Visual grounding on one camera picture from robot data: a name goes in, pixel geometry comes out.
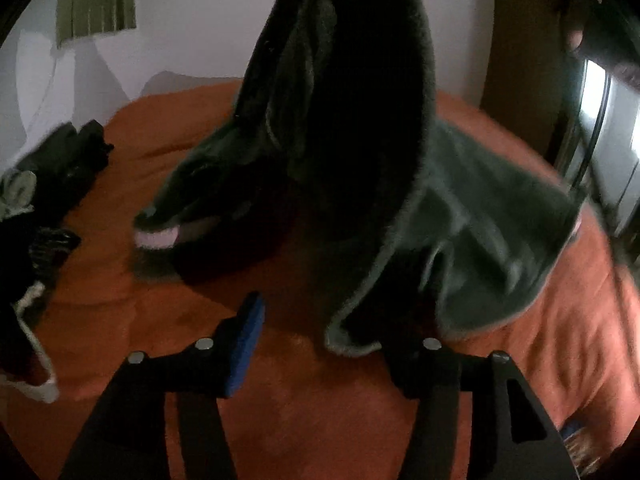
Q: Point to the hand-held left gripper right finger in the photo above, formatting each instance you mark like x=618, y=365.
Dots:
x=425, y=370

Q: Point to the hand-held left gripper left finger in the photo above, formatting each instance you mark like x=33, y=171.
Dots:
x=246, y=345

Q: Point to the green fleece pajama shirt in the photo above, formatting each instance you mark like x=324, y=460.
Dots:
x=350, y=135

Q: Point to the person's right hand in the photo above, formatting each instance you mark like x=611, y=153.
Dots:
x=576, y=41

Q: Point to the orange blanket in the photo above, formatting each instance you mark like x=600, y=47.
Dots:
x=300, y=410

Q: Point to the brown wooden wardrobe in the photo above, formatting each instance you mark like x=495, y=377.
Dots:
x=520, y=60

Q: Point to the floral printed cloth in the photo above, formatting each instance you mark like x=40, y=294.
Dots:
x=580, y=447

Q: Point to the wall vent window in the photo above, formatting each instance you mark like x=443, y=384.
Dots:
x=95, y=0

